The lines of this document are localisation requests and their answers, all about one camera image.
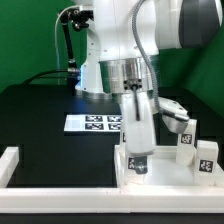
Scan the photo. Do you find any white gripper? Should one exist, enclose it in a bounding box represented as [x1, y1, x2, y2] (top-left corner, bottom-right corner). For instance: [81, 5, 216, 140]
[120, 92, 156, 174]

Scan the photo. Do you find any white square tabletop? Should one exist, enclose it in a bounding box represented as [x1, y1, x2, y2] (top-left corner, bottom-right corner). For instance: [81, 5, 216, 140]
[114, 145, 224, 188]

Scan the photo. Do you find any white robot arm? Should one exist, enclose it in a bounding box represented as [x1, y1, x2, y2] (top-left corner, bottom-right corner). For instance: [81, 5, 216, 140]
[75, 0, 223, 175]

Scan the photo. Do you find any white plate with markers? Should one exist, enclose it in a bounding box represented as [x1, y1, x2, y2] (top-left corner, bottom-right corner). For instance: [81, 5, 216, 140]
[64, 114, 122, 132]

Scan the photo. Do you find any white U-shaped fence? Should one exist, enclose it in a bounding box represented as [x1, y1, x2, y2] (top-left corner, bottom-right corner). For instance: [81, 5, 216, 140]
[0, 147, 224, 213]

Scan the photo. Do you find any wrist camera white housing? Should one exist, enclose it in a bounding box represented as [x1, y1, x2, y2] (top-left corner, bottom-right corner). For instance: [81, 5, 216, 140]
[158, 97, 190, 134]

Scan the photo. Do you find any black cable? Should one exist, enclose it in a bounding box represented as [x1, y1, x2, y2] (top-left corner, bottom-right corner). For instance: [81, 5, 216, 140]
[21, 69, 81, 86]

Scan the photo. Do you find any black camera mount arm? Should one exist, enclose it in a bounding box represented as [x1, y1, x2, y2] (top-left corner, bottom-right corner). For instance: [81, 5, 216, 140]
[59, 7, 96, 73]

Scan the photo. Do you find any grey braided wrist cable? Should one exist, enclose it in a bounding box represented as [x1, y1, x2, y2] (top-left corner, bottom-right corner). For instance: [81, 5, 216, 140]
[131, 0, 190, 122]

